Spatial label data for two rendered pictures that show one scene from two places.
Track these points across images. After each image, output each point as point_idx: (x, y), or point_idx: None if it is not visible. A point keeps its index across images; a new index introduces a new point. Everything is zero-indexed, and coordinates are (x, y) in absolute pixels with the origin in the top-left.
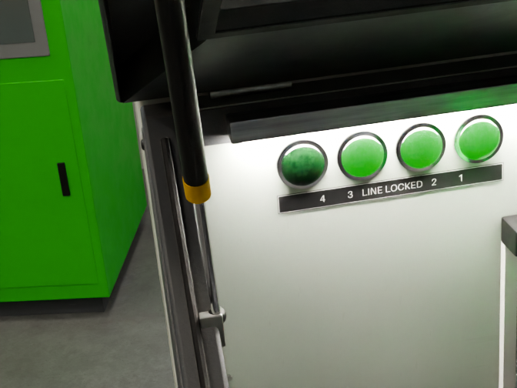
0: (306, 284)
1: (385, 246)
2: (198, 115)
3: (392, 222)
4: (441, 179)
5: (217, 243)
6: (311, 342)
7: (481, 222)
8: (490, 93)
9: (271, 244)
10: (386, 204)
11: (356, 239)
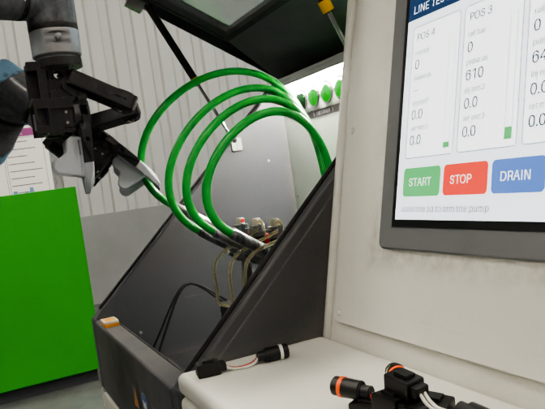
0: (309, 156)
1: (325, 140)
2: (178, 54)
3: (325, 128)
4: (334, 108)
5: (289, 134)
6: (313, 185)
7: None
8: (325, 62)
9: (300, 135)
10: (323, 119)
11: None
